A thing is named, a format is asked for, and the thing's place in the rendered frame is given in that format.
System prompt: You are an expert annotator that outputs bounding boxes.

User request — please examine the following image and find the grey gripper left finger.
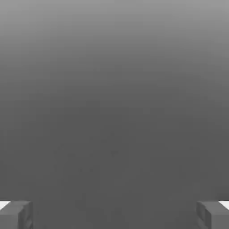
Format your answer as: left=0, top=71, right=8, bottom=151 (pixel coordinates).
left=0, top=200, right=34, bottom=229

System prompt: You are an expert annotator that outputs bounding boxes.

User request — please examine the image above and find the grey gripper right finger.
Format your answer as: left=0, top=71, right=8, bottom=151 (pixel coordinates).
left=195, top=200, right=229, bottom=229

